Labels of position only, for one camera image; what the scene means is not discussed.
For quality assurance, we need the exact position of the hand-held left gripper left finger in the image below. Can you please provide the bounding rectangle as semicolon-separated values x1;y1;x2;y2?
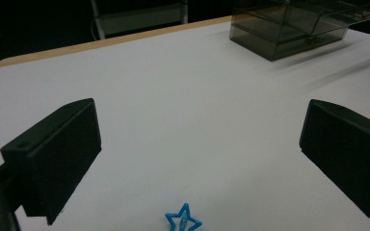
0;97;103;226

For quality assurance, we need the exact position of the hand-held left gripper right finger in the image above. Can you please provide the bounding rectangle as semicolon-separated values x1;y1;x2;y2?
299;98;370;218

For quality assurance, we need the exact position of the smoky transparent drawer box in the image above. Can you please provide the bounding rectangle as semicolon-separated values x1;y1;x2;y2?
228;0;370;63

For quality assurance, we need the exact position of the blue star hair clip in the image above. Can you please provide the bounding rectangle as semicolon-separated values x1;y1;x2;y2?
164;202;203;231

